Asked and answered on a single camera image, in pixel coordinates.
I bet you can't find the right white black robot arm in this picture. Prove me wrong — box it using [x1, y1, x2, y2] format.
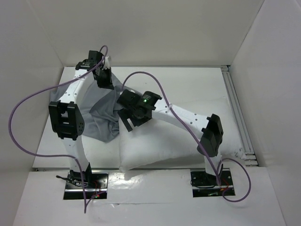
[117, 89, 224, 185]

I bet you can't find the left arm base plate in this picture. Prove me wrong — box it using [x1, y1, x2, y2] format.
[61, 170, 109, 200]

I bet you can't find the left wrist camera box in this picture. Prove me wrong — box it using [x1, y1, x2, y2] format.
[101, 56, 111, 70]

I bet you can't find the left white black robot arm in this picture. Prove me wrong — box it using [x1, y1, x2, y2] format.
[48, 50, 114, 188]

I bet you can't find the aluminium rail frame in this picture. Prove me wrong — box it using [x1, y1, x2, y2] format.
[221, 65, 259, 167]

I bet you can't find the white pillow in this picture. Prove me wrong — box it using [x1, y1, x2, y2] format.
[119, 97, 246, 172]

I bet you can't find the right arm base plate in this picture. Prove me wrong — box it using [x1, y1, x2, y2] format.
[190, 169, 235, 198]

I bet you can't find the grey pillowcase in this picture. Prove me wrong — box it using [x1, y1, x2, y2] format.
[50, 73, 122, 143]

